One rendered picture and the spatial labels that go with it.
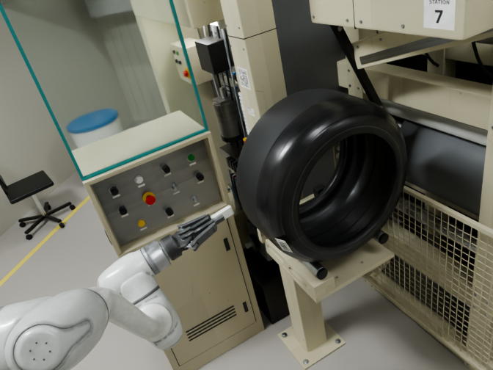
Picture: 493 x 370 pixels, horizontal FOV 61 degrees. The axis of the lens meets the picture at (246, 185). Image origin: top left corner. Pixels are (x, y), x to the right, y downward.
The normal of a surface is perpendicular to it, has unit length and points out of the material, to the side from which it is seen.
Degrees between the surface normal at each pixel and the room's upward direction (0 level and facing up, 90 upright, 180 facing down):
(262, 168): 56
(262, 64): 90
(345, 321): 0
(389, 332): 0
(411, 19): 90
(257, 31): 90
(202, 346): 90
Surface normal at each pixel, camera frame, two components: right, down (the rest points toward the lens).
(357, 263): -0.20, -0.83
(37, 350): 0.25, -0.09
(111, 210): 0.46, 0.38
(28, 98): 0.93, 0.00
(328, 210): -0.11, -0.34
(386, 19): -0.87, 0.40
